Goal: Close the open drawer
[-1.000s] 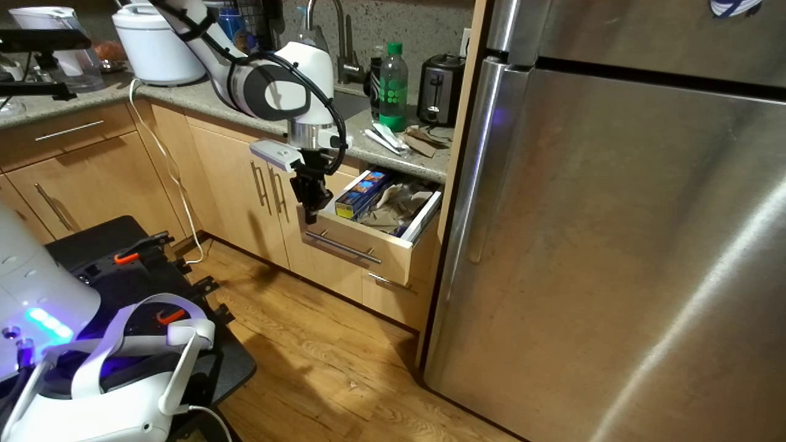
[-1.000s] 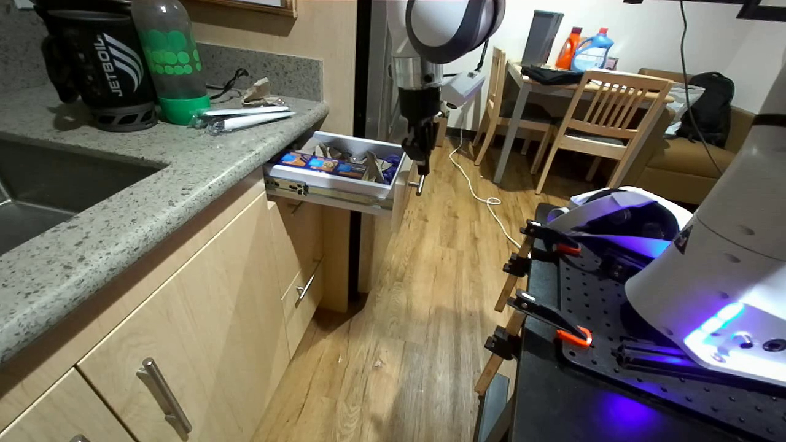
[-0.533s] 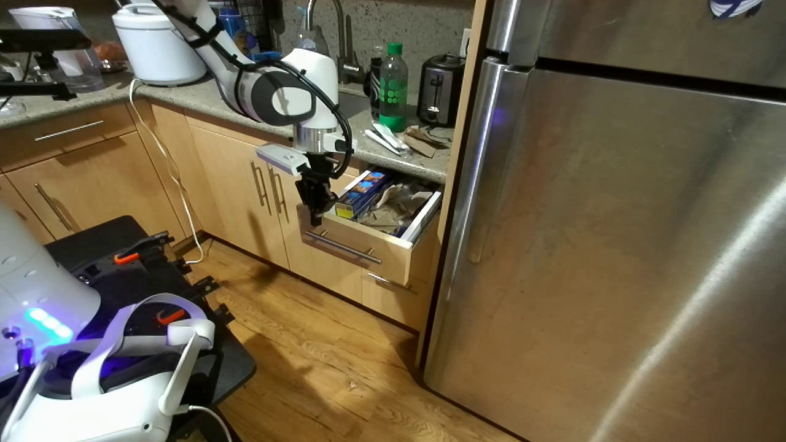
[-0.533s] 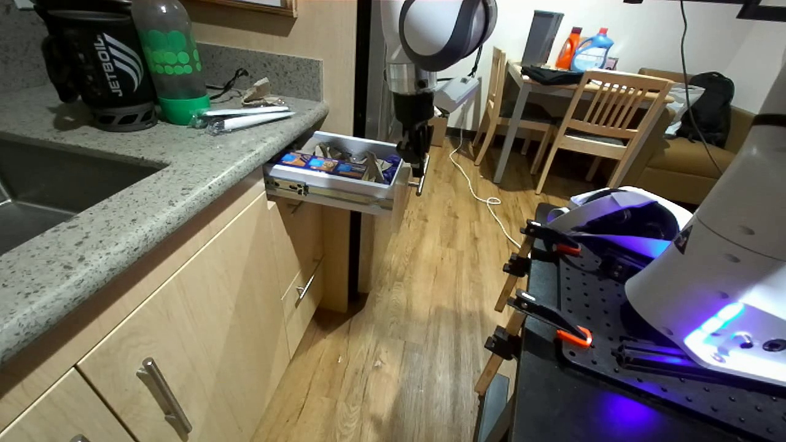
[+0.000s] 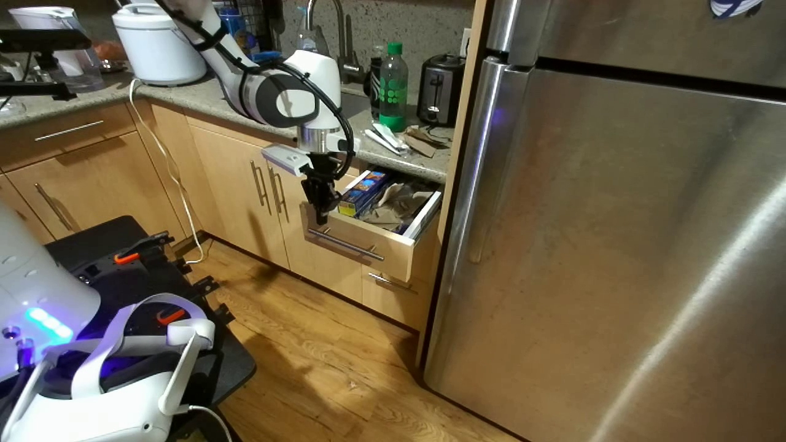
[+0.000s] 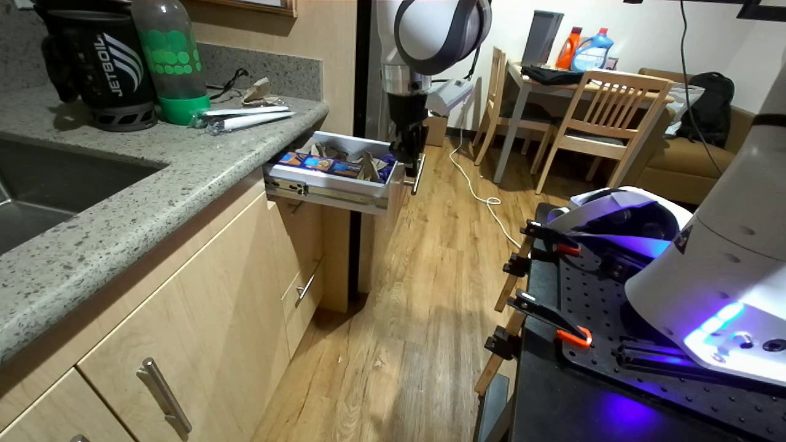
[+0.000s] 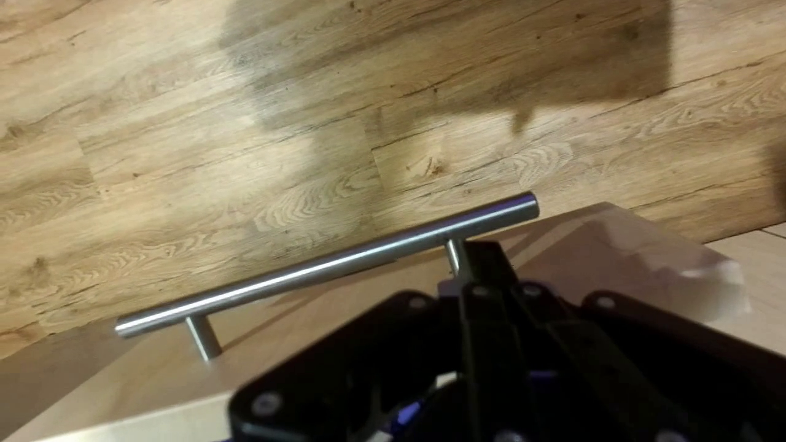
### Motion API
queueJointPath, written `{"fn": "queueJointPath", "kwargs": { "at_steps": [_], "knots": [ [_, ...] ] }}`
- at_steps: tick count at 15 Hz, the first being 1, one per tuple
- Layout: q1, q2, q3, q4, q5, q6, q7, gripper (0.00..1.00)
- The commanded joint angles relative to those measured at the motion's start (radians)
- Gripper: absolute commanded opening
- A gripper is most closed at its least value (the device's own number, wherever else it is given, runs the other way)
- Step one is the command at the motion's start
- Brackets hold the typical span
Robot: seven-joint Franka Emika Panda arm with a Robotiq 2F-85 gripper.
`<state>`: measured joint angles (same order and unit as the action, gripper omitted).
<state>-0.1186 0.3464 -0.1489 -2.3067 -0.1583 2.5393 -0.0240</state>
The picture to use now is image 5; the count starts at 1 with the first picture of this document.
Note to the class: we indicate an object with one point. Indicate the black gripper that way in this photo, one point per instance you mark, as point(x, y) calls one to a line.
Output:
point(321, 175)

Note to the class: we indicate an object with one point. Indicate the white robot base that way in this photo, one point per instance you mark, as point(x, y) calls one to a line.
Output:
point(33, 286)

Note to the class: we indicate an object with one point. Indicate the short wooden drawer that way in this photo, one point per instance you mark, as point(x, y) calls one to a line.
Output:
point(385, 297)

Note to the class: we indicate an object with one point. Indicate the wide wooden drawer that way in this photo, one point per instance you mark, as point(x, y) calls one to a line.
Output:
point(51, 142)

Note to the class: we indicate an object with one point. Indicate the blue and yellow box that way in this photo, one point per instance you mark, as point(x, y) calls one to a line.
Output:
point(364, 193)

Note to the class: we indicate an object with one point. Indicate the clear plastic bags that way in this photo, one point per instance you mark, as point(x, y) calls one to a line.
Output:
point(397, 209)

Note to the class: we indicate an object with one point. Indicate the silver utensil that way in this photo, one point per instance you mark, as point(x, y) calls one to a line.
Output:
point(385, 139)

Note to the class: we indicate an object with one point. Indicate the steel kitchen sink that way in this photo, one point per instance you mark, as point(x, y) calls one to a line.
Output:
point(358, 101)

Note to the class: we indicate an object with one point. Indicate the green soda bottle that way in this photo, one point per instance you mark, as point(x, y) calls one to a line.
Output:
point(395, 88)

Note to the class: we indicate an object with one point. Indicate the black toaster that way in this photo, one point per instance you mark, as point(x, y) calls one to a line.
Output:
point(441, 92)

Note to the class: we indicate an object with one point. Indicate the dish soap bottle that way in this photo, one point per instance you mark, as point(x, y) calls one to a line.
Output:
point(305, 39)

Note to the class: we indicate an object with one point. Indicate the chrome faucet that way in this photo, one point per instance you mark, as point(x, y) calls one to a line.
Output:
point(342, 37)

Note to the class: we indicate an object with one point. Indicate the black clamp with orange tip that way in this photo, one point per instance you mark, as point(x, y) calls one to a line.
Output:
point(172, 315)
point(127, 259)

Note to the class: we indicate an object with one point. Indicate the large wooden cabinet door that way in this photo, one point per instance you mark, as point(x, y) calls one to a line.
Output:
point(106, 187)

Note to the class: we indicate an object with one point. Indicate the white rice cooker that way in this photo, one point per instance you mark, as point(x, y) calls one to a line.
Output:
point(156, 50)

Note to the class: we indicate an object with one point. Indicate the clear plastic container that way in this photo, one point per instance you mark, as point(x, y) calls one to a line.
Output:
point(76, 66)

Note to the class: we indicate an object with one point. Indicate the stainless steel refrigerator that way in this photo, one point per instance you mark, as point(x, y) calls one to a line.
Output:
point(616, 245)

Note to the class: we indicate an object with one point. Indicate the white VR headset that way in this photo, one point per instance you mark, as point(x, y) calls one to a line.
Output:
point(89, 408)

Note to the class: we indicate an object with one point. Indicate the black metal stand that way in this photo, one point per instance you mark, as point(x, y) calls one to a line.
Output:
point(41, 39)

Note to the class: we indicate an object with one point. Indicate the white bowl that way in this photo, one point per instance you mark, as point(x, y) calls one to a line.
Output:
point(41, 15)

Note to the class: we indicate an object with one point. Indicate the blue white fridge magnet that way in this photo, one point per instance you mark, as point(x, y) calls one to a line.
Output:
point(733, 8)

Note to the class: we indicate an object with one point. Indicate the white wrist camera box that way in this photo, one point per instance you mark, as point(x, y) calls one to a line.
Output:
point(286, 159)

